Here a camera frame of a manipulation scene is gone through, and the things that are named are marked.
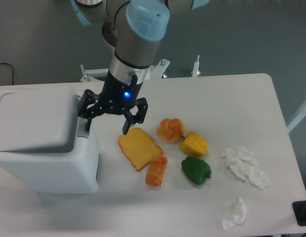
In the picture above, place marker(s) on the yellow bell pepper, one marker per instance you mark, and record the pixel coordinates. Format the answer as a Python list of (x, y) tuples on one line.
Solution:
[(193, 144)]

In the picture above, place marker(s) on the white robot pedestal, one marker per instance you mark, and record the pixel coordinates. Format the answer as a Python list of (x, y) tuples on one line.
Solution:
[(155, 71)]

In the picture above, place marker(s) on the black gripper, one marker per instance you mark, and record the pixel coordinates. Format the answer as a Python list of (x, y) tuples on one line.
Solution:
[(116, 98)]

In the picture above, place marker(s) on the large crumpled white tissue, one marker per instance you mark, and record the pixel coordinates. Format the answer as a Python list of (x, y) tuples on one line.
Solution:
[(242, 164)]

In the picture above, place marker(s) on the round knotted bread roll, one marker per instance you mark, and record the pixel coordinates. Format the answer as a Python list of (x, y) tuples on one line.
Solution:
[(170, 130)]

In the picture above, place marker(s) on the black device at edge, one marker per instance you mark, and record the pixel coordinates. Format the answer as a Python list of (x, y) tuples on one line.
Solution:
[(299, 208)]

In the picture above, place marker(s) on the green bell pepper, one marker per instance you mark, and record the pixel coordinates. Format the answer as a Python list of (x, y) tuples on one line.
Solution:
[(196, 170)]

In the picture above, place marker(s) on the small crumpled white tissue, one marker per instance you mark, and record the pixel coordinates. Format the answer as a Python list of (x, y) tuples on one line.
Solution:
[(237, 217)]

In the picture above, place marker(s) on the toast bread slice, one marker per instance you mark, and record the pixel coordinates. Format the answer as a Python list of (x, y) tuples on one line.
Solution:
[(138, 147)]

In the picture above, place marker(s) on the white push-lid trash can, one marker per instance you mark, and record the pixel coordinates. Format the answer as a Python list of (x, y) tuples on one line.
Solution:
[(43, 141)]

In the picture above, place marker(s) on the long twisted bread roll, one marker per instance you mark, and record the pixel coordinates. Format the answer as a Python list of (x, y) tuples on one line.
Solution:
[(156, 170)]

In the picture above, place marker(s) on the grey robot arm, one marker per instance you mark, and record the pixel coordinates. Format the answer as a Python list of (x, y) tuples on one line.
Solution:
[(134, 28)]

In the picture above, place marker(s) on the white frame at right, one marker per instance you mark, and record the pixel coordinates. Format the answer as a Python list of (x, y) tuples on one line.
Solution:
[(297, 117)]

